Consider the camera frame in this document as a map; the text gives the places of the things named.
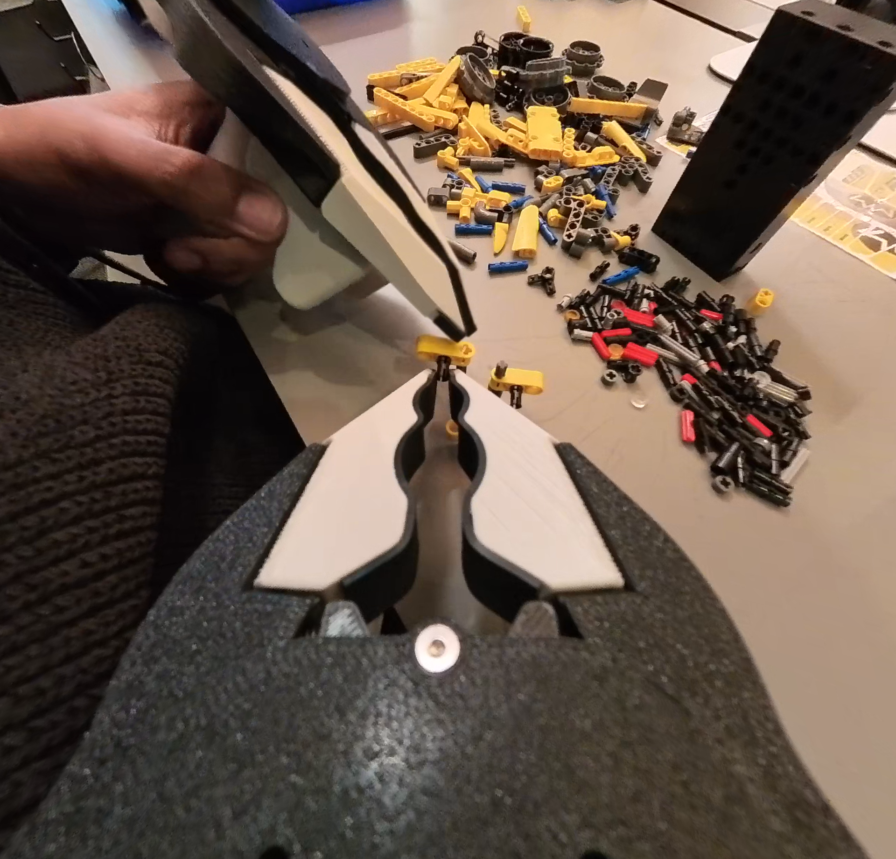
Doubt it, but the person's left hand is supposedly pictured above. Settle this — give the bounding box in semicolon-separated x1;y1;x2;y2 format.
0;80;290;287

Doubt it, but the white flat stand base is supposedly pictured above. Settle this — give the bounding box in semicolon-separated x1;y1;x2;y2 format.
707;38;760;83

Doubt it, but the black perforated box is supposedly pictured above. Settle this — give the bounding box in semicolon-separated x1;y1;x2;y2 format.
651;0;896;282

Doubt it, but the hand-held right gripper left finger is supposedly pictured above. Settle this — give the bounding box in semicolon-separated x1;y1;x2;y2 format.
252;369;441;620

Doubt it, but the pile of black red pins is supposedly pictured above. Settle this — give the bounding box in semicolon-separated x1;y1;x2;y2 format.
560;274;813;508

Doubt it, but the pile of yellow grey building pieces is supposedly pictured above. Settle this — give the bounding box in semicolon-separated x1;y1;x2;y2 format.
364;29;666;275

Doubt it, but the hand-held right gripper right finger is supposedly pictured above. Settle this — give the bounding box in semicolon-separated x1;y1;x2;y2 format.
450;371;625;622

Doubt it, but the large yellow printed sheet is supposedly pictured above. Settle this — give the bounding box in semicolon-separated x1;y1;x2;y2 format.
791;148;896;279

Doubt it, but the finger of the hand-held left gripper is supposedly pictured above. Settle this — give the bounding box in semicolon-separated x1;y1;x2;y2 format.
349;98;480;339
268;66;466;335

